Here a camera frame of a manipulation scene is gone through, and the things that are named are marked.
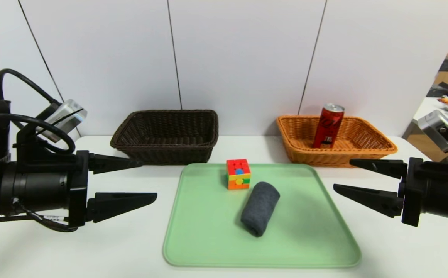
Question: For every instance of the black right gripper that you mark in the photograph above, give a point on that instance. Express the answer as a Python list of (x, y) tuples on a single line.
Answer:
[(411, 191)]

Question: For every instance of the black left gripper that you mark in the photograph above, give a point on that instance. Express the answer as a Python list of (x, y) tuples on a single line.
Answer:
[(81, 188)]

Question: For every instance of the red soda can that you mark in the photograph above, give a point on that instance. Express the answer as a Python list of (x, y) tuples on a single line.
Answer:
[(328, 123)]

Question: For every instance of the dark grey towel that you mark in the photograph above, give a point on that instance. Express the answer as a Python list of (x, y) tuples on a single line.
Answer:
[(259, 208)]

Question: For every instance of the colourful puzzle cube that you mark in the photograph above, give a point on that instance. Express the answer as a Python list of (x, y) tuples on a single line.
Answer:
[(239, 173)]

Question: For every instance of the orange wicker basket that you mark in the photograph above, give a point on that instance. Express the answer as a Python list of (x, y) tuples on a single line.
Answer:
[(362, 158)]

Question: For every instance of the dark brown wicker basket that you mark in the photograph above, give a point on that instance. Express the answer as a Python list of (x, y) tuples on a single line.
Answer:
[(169, 156)]

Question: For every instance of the white round-edged side table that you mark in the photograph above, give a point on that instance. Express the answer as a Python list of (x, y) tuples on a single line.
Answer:
[(426, 114)]

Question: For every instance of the light green plastic tray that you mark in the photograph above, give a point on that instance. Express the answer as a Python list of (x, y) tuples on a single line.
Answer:
[(293, 239)]

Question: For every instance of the small black background object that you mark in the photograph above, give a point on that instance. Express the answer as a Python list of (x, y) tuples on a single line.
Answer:
[(445, 65)]

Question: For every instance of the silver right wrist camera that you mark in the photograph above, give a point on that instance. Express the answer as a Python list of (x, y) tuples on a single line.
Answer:
[(438, 129)]

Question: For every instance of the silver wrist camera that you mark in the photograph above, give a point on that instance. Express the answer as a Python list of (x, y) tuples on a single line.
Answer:
[(438, 129), (63, 116)]

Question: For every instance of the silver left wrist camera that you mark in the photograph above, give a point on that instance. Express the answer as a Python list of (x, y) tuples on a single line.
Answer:
[(63, 116)]

